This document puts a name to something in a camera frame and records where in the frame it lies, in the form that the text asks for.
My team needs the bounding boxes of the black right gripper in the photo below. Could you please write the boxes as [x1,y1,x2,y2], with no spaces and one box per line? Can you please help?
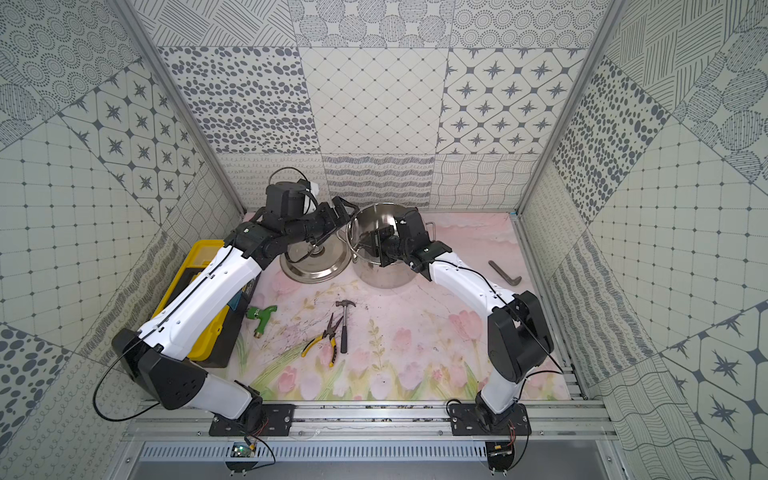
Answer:
[361,223,411,267]

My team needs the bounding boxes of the stainless steel pot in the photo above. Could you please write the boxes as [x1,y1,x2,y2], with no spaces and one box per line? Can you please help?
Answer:
[337,203,418,289]

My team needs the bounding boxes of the steel pot lid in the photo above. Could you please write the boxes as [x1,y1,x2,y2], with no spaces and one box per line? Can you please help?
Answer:
[280,237,352,284]

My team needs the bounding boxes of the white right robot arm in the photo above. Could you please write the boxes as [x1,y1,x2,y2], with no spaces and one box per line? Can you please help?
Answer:
[360,208,554,430]

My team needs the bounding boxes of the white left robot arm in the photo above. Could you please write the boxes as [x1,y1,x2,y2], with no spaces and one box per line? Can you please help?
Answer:
[112,179,360,432]

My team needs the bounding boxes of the black claw hammer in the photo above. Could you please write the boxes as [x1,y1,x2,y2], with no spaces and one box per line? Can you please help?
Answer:
[335,300,356,354]

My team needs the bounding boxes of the grey pipe wrench jaw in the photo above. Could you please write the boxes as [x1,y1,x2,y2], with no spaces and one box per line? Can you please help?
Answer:
[488,260,522,287]

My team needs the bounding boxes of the yellow plastic toolbox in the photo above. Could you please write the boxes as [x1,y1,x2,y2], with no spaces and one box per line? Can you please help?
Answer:
[141,246,261,360]

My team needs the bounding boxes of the left controller board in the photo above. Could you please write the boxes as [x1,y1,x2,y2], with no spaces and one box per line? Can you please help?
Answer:
[225,443,259,475]

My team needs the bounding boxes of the controller board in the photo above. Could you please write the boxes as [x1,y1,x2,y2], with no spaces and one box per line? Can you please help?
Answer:
[225,443,259,475]
[485,442,516,475]

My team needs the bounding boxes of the right controller board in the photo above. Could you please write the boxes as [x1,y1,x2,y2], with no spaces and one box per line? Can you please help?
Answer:
[485,442,516,475]

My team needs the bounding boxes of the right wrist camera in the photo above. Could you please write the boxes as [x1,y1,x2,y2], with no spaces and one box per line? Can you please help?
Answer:
[395,207,429,243]

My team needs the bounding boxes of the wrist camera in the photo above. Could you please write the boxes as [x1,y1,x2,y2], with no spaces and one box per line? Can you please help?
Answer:
[395,207,429,243]
[266,179,316,218]

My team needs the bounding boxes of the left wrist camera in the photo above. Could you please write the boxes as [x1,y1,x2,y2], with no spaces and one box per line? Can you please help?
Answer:
[266,179,316,218]

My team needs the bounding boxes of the yellow handled pliers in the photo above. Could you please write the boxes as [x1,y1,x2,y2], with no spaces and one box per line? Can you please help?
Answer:
[301,314,342,368]

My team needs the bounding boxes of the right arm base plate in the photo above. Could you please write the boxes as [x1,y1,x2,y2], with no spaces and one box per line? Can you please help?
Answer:
[446,402,532,436]

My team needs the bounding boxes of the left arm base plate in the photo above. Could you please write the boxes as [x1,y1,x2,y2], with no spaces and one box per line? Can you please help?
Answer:
[208,403,296,437]

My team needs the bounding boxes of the aluminium mounting rail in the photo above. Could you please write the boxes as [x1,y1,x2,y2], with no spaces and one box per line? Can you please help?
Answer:
[124,400,618,441]

